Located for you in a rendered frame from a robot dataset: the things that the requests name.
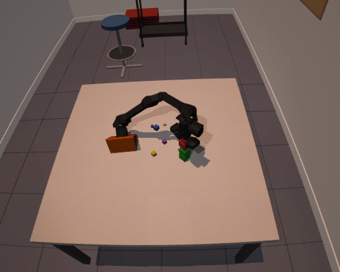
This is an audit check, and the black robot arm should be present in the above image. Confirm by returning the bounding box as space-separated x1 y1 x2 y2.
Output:
113 91 204 138

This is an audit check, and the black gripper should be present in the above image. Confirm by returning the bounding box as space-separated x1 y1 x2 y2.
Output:
170 123 200 149

